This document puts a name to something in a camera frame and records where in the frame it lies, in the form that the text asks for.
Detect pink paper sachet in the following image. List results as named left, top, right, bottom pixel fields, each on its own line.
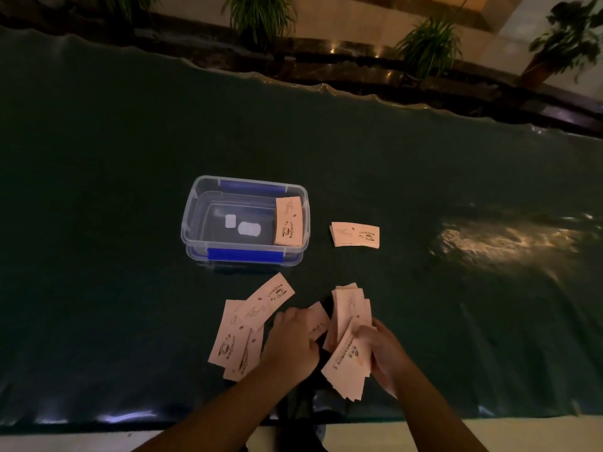
left=223, top=326, right=265, bottom=383
left=238, top=272, right=296, bottom=331
left=307, top=301, right=331, bottom=342
left=274, top=196, right=304, bottom=247
left=208, top=299, right=251, bottom=369

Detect brown plant pot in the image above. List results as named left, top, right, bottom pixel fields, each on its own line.
left=519, top=55, right=562, bottom=88

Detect fanned bunch of paper sachets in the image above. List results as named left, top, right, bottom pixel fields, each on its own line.
left=321, top=282, right=374, bottom=402

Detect green grassy potted plant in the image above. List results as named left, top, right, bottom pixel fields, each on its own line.
left=96, top=0, right=162, bottom=21
left=395, top=8, right=465, bottom=81
left=221, top=0, right=299, bottom=48

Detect person's left forearm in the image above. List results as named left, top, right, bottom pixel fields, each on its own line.
left=132, top=360, right=309, bottom=452

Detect broad-leaved green plant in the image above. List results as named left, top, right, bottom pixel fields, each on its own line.
left=529, top=0, right=603, bottom=85

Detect small stack of paper sachets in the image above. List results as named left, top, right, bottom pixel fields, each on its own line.
left=329, top=222, right=380, bottom=249

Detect person's left hand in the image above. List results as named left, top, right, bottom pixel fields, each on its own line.
left=260, top=306, right=327, bottom=385

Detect person's right forearm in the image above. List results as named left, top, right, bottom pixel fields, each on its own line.
left=393, top=364, right=488, bottom=452

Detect dark marble ledge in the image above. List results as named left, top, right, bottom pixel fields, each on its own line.
left=0, top=4, right=603, bottom=137

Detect dark green tablecloth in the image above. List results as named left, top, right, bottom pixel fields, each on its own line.
left=0, top=25, right=603, bottom=426

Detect person's right hand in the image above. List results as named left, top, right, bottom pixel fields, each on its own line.
left=352, top=319, right=416, bottom=397

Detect clear plastic box blue handles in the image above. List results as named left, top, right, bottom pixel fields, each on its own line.
left=181, top=175, right=311, bottom=267

